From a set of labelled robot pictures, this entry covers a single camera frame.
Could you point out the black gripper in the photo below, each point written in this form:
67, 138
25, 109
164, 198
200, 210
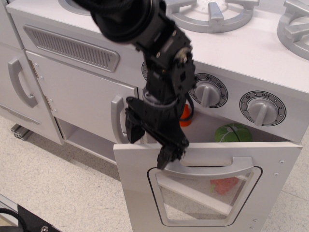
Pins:
162, 122

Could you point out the white oven door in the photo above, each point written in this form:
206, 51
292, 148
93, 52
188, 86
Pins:
179, 198

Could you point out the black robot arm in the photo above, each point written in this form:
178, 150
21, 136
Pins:
170, 69

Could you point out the orange toy carrot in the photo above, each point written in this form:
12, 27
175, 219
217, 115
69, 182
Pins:
186, 116

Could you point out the grey left control knob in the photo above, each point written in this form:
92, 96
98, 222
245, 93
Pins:
144, 70

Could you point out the grey control knob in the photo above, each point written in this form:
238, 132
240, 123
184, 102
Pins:
262, 108
209, 91
144, 70

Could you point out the white cabinet door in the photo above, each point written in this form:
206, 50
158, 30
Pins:
81, 101

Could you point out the grey middle control knob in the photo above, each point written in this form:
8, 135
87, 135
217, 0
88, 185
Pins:
209, 91

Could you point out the green toy cabbage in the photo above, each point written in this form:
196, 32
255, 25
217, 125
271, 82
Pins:
233, 132

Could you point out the red toy pepper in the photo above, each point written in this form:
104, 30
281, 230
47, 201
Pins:
222, 186

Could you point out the silver vent grille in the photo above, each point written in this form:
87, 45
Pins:
74, 49

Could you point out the white toy kitchen body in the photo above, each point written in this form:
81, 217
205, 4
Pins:
246, 59

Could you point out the grey right control knob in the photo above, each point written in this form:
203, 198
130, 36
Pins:
262, 108

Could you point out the white left fridge door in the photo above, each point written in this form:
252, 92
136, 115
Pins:
38, 119

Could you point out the silver left stove burner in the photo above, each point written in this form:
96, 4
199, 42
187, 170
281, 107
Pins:
211, 16

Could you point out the silver stove burner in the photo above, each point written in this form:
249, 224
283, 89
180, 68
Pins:
291, 35
211, 16

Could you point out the silver right stove burner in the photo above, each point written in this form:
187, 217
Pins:
291, 35

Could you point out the grey cabinet door handle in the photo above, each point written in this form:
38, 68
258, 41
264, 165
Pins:
117, 105

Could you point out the aluminium frame rail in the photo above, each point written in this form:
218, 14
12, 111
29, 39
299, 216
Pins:
20, 132

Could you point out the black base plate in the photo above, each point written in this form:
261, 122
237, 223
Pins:
35, 223

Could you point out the grey fridge door handle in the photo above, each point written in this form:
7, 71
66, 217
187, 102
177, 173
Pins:
14, 69

